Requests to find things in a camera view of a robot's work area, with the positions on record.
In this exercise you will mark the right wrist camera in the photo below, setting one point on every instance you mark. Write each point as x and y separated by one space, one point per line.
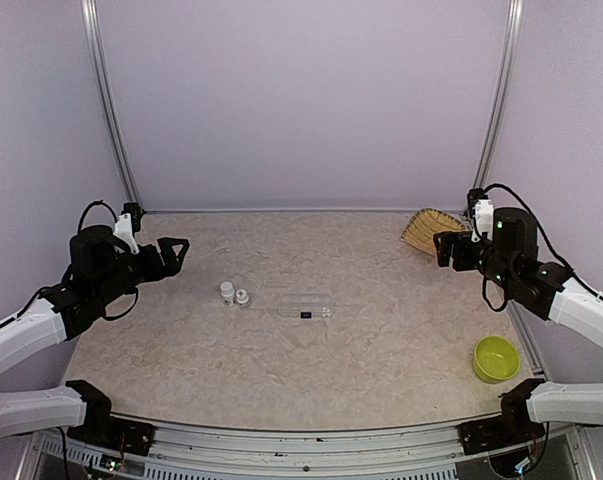
480 212

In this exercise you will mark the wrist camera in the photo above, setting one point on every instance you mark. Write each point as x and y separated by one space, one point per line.
128 224
480 212

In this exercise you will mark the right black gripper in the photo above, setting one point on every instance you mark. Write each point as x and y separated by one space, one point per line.
461 262

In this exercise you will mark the clear plastic pill organizer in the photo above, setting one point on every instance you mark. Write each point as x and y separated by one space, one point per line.
304 306

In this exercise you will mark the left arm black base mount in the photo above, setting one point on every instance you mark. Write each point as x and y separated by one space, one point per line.
114 433

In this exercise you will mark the left aluminium frame post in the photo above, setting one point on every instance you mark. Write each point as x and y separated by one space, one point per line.
90 15

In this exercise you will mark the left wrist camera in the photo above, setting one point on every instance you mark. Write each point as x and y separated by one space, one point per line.
128 224

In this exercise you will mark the woven bamboo tray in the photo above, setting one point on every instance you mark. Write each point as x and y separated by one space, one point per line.
425 224

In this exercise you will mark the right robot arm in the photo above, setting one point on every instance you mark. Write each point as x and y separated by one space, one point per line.
502 247

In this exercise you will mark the aluminium frame post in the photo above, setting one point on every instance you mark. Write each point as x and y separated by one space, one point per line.
90 15
506 66

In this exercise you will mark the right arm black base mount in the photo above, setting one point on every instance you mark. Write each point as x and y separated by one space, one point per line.
495 433

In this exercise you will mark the front aluminium rail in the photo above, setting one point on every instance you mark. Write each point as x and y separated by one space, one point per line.
181 451

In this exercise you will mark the right aluminium frame post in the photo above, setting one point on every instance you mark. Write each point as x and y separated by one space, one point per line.
506 66

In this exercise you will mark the lime green bowl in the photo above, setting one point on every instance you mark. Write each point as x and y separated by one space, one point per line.
495 360

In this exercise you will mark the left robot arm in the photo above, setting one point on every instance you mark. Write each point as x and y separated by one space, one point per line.
103 268

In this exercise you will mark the white pill bottle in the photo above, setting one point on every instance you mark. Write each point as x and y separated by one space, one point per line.
242 298
227 293

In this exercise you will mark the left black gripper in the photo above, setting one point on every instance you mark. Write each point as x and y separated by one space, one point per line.
170 265

